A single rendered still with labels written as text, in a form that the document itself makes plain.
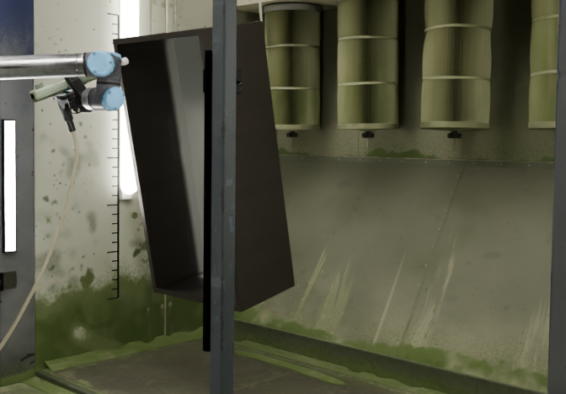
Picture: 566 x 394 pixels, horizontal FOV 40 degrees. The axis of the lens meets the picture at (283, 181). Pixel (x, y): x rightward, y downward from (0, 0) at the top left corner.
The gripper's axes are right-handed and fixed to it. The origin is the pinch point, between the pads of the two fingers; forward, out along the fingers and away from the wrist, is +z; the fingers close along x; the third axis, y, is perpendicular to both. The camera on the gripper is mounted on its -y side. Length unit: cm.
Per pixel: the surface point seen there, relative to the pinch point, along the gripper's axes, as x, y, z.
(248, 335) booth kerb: 72, 171, 16
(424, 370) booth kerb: 71, 162, -100
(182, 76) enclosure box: 71, 18, 6
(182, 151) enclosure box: 59, 52, 8
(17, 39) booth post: 26, -17, 62
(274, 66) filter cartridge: 153, 41, 22
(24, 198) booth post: -1, 53, 59
